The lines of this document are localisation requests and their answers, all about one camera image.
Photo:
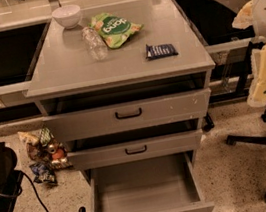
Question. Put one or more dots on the grey drawer cabinet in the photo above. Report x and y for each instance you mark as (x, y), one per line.
(67, 79)

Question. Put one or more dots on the green snack bag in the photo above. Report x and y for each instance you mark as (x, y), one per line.
(113, 29)

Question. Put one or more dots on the grey bottom drawer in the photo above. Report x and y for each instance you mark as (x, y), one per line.
(163, 184)

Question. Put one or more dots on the dark blue rxbar wrapper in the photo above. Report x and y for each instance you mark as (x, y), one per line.
(160, 51)

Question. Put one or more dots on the clear plastic bottle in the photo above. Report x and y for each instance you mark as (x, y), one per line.
(94, 43)

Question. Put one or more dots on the grey middle drawer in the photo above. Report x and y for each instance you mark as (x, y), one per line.
(136, 150)

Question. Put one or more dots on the grey drawer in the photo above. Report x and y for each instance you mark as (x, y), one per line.
(129, 116)
(163, 184)
(136, 150)

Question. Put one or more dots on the black caster wheel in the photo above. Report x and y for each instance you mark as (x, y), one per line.
(208, 124)

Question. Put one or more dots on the grey top drawer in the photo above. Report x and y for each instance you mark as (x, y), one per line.
(129, 116)

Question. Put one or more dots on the pile of snack packages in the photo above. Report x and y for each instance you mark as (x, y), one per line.
(46, 153)

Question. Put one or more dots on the white ceramic bowl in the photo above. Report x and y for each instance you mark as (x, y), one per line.
(67, 16)

